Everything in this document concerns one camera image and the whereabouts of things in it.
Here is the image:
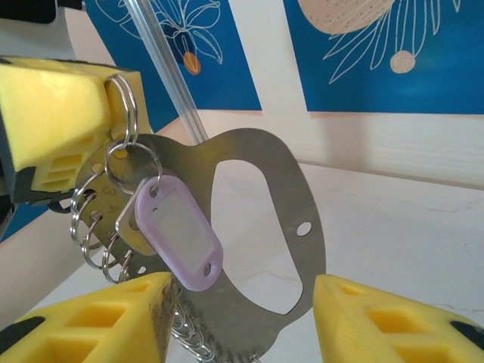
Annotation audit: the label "blue panel white flower lines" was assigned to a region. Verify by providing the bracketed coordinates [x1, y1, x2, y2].
[83, 0, 179, 134]

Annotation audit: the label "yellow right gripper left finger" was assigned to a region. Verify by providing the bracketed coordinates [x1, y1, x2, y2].
[0, 271, 179, 363]

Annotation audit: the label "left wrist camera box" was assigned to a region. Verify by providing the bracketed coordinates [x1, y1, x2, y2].
[0, 0, 86, 23]

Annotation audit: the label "blue panel beige circle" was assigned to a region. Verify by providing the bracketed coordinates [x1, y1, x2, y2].
[283, 0, 484, 114]

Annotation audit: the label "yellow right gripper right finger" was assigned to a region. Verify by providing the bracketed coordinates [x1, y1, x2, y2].
[313, 273, 484, 363]

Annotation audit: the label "aluminium upright post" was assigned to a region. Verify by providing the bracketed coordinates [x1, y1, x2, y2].
[126, 0, 209, 145]

